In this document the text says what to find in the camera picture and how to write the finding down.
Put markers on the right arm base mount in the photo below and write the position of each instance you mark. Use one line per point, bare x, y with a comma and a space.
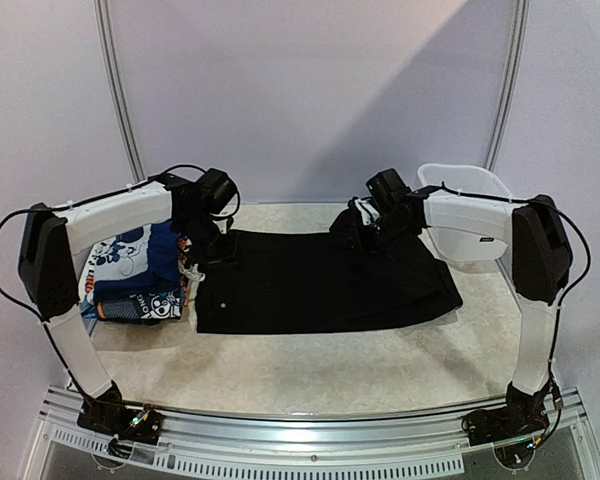
518, 429

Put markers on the white plastic basket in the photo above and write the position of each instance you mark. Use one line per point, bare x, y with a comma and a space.
470, 219

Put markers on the black garment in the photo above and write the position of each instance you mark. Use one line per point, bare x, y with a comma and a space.
304, 284

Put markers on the left wall aluminium profile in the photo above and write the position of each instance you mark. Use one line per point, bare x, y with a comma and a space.
113, 74

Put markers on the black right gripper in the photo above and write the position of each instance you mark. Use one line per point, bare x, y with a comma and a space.
350, 230

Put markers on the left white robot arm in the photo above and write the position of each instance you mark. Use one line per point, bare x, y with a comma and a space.
54, 237

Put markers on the navy blue t-shirt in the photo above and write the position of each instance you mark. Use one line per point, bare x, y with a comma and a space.
143, 260

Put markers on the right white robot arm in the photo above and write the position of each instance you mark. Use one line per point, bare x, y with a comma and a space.
539, 259

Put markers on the aluminium front rail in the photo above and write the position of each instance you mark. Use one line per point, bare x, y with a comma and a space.
427, 444

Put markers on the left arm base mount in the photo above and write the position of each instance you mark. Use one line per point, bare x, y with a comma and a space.
126, 423

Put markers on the wall aluminium profile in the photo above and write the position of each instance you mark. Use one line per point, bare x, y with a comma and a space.
509, 82
113, 74

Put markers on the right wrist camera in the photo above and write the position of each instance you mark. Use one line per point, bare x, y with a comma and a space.
369, 215

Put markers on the right wall aluminium profile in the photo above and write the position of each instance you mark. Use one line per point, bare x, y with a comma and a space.
509, 82

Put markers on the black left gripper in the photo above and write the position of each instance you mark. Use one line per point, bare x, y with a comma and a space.
228, 257

